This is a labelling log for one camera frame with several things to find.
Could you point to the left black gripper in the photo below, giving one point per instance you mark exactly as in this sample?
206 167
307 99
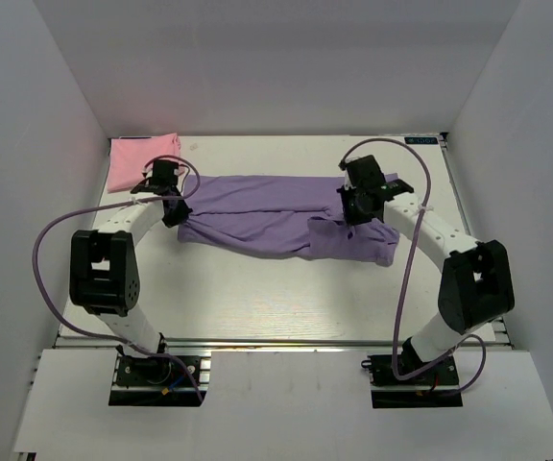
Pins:
180 216

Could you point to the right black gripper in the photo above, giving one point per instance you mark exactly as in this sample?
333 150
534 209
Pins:
351 218

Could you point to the purple t shirt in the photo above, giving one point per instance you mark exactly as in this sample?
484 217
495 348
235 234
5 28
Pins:
282 217

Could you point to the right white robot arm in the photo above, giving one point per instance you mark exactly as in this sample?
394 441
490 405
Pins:
476 283

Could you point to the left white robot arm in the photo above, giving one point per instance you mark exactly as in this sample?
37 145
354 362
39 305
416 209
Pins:
104 276

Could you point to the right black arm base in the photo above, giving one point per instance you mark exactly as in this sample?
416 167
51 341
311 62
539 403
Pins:
436 387

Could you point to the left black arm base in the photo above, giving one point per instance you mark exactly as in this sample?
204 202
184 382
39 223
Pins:
140 381

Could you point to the folded pink t shirt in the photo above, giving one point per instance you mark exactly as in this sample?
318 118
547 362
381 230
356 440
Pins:
129 155

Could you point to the blue table corner sticker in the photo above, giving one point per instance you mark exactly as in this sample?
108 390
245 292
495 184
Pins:
421 140

